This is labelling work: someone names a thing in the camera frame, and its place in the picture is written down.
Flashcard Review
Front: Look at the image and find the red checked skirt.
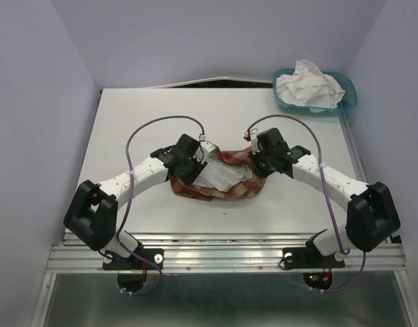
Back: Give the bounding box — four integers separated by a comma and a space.
170, 147, 267, 201

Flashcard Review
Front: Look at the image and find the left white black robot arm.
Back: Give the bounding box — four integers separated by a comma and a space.
63, 134, 214, 268

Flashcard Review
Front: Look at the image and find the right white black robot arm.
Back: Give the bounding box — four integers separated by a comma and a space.
245, 128, 401, 266

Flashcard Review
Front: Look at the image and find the white crumpled cloth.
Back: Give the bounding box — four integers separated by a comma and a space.
275, 59, 345, 109

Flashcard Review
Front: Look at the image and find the teal plastic basket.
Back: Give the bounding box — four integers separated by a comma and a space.
272, 68, 358, 118

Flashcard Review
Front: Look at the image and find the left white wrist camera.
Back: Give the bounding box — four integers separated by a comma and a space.
196, 140, 218, 162

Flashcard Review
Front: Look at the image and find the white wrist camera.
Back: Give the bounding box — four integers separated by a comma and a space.
196, 140, 218, 162
244, 129, 260, 154

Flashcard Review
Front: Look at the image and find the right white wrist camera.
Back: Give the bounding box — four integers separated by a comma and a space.
244, 129, 260, 154

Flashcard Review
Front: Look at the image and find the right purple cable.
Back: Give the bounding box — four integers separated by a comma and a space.
245, 114, 368, 294

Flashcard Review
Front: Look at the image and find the aluminium frame rail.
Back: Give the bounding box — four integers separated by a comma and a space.
44, 232, 408, 274

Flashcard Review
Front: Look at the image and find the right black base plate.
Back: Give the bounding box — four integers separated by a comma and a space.
278, 247, 345, 270

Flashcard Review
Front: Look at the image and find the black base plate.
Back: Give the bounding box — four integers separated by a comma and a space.
102, 248, 164, 272
278, 247, 345, 270

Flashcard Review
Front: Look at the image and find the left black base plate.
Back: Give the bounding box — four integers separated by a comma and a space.
102, 248, 164, 272

